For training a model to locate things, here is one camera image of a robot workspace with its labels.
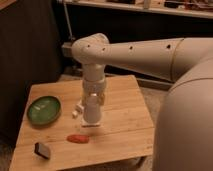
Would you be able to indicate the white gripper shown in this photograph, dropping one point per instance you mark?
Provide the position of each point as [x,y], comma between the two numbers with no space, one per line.
[93,87]

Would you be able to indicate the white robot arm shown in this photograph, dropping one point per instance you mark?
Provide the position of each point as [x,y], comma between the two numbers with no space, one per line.
[183,138]

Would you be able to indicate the green ceramic plate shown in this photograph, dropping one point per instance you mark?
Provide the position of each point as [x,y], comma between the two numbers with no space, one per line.
[44,110]

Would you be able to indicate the black white eraser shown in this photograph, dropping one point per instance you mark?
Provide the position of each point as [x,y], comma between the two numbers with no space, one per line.
[42,150]

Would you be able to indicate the white tube bottle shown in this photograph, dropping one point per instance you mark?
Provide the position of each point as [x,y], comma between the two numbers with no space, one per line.
[79,107]

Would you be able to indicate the red orange carrot toy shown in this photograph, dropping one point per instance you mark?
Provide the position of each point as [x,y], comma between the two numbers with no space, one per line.
[80,139]

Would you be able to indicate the wooden table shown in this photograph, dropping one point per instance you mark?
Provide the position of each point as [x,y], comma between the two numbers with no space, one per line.
[126,129]

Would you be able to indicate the grey metal bench beam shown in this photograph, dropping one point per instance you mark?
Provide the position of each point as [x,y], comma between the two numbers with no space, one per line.
[67,49]

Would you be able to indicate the grey metal stand pole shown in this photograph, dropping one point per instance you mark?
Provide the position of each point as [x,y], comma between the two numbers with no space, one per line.
[72,37]

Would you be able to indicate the wooden wall shelf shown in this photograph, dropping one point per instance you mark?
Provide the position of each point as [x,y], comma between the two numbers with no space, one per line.
[145,7]

